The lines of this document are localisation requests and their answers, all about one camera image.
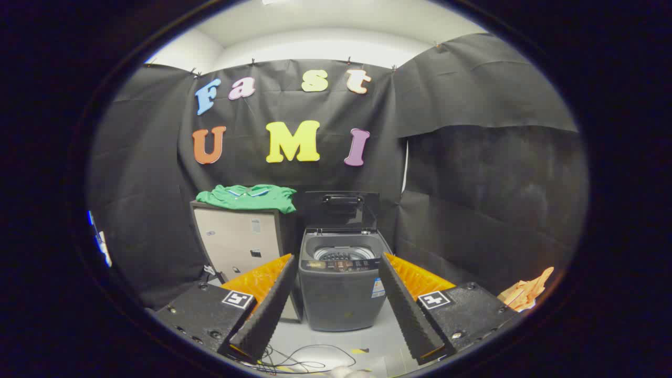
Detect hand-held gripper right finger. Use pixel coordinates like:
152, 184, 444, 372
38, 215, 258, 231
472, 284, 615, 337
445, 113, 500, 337
378, 253, 520, 365

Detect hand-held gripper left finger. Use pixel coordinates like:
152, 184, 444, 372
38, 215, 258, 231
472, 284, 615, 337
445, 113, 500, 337
155, 254, 298, 364

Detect grey washing machine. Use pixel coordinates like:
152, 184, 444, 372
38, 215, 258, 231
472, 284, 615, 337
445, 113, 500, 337
298, 229, 393, 332

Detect green polo shirt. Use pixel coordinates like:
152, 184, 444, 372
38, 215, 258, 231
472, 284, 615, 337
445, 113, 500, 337
196, 184, 298, 215

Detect grey cabinet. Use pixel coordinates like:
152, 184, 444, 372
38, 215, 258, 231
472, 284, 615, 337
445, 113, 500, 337
190, 201, 304, 323

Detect orange crumpled material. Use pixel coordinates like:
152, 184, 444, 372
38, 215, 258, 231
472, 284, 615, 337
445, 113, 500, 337
497, 267, 555, 311

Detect black backdrop cloth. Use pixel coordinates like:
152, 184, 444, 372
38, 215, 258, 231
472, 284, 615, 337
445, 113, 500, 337
87, 33, 590, 310

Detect blue and white object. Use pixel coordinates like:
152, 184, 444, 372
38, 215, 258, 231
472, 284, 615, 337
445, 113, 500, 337
87, 210, 112, 268

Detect black floor cables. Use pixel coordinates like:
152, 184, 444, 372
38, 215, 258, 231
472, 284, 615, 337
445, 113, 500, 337
257, 344, 358, 374

